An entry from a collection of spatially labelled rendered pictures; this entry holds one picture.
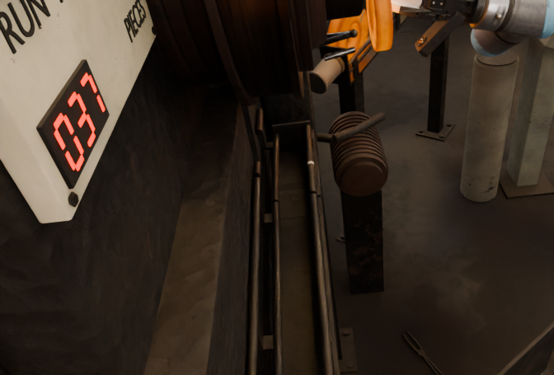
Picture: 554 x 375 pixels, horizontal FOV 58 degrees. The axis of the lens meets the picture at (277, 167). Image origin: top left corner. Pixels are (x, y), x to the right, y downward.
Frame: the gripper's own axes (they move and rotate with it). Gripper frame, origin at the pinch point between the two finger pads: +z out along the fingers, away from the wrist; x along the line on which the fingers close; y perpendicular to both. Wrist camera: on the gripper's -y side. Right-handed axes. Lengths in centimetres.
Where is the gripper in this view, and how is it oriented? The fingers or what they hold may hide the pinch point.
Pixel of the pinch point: (379, 2)
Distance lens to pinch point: 110.1
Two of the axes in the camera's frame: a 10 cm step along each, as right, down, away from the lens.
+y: 1.4, -7.8, -6.1
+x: 0.0, 6.1, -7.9
